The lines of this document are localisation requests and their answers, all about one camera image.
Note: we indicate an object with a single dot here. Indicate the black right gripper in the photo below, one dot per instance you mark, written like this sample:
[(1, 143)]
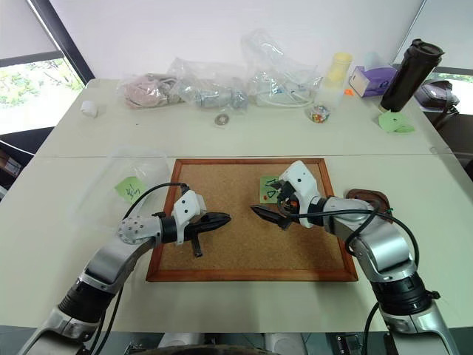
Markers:
[(288, 201)]

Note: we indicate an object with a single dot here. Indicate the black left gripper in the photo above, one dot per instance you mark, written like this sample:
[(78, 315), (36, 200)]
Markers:
[(196, 229)]

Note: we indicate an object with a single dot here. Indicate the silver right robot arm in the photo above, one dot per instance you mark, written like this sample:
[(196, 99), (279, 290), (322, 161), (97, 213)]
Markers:
[(384, 240)]

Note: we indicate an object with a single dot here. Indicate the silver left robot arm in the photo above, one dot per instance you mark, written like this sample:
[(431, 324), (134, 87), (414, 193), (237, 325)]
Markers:
[(107, 259)]

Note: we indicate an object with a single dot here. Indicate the green note with triangle drawing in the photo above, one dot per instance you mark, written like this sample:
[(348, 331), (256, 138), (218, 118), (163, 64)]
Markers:
[(264, 186)]

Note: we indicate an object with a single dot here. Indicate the green note with scribbled letters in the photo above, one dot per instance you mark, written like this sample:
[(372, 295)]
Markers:
[(127, 189)]

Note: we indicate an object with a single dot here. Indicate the clear jar of coloured pushpins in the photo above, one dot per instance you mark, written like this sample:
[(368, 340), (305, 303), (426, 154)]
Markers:
[(318, 114)]

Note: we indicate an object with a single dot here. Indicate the green sticky note pad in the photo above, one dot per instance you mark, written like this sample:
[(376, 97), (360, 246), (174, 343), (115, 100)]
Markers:
[(393, 121)]

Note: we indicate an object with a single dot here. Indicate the purple tissue box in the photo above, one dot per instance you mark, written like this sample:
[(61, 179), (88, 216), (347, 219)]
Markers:
[(373, 81)]

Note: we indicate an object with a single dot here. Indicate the wood-framed cork board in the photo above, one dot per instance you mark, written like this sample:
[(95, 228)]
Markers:
[(236, 251)]

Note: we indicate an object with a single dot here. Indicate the clear plastic bag left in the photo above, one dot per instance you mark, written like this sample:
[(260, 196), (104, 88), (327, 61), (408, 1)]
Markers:
[(96, 185)]

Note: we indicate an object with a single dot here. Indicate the plastic bag with grey parts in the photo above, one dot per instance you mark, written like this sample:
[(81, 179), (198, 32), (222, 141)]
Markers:
[(210, 88)]

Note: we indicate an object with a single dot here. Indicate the small orange clip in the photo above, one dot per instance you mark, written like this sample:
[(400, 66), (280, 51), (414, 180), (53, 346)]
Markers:
[(348, 92)]

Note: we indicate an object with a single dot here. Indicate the plastic bag with pink items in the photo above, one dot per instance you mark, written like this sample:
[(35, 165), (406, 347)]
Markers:
[(142, 90)]

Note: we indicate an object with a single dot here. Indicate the white tape roll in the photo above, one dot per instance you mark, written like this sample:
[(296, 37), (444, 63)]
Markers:
[(89, 109)]

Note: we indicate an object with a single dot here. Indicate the black travel tumbler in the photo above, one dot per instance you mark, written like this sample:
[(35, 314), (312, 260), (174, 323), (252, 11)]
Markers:
[(410, 77)]

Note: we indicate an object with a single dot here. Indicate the dark bag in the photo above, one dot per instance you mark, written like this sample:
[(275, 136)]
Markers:
[(438, 100)]

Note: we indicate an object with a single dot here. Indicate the dark shelf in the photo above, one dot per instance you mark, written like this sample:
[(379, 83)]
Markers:
[(22, 155)]

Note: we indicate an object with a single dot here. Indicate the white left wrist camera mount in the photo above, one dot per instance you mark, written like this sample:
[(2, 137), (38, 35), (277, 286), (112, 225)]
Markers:
[(186, 207)]

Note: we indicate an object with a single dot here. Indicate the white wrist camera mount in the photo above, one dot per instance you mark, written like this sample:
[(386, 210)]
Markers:
[(186, 207), (301, 177)]

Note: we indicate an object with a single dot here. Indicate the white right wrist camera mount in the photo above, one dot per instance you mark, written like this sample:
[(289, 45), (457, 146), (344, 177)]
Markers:
[(301, 177)]

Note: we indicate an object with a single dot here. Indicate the black window frame post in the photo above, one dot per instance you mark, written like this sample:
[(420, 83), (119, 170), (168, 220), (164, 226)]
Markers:
[(63, 40)]

